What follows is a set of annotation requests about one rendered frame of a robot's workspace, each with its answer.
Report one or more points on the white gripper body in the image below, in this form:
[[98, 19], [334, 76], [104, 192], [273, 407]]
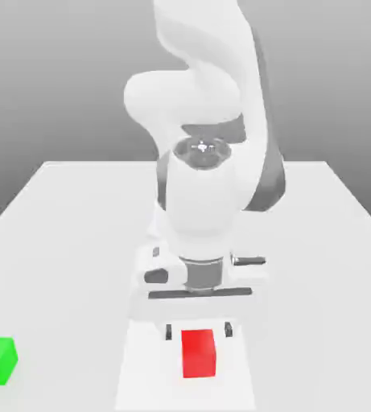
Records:
[[201, 307]]

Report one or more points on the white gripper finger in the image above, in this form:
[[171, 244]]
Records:
[[228, 330], [168, 332]]

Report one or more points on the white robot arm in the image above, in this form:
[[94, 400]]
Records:
[[201, 206]]

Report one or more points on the small red cube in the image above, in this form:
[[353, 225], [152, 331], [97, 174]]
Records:
[[198, 354]]

